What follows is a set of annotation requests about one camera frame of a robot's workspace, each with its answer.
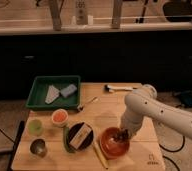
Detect dark purple grapes bunch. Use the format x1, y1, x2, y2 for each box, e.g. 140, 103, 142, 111
119, 130, 129, 141

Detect black round plate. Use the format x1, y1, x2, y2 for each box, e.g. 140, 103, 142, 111
66, 121, 95, 151

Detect teal device on floor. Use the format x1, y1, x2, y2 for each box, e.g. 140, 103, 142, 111
175, 91, 192, 108

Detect blue-grey rectangular block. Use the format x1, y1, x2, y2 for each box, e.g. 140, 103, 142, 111
60, 84, 77, 98

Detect black cable right floor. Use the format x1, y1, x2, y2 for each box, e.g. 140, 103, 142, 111
158, 134, 186, 171

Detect green plastic tray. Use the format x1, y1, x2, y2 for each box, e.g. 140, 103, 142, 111
26, 75, 81, 111

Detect yellow wooden stick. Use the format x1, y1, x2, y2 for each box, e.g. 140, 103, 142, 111
93, 141, 109, 169

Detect small metal spoon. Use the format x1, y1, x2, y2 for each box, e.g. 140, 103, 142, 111
77, 97, 98, 111

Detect green translucent cup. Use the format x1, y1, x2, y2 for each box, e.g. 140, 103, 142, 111
28, 119, 43, 136

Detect grey triangular sponge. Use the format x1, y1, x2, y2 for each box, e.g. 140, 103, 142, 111
45, 85, 60, 104

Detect white handled brush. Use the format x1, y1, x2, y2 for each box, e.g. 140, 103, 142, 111
104, 84, 137, 93

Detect red bowl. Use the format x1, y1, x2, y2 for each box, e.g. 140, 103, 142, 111
99, 127, 130, 159

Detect white cup orange contents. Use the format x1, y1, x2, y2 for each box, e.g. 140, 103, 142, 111
51, 109, 68, 127

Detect tan box with black band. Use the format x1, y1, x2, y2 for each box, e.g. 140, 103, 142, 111
69, 122, 93, 150

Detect small metal cup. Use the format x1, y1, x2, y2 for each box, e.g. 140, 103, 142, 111
30, 139, 47, 157

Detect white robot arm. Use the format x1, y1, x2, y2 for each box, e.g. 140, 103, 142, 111
120, 84, 192, 140

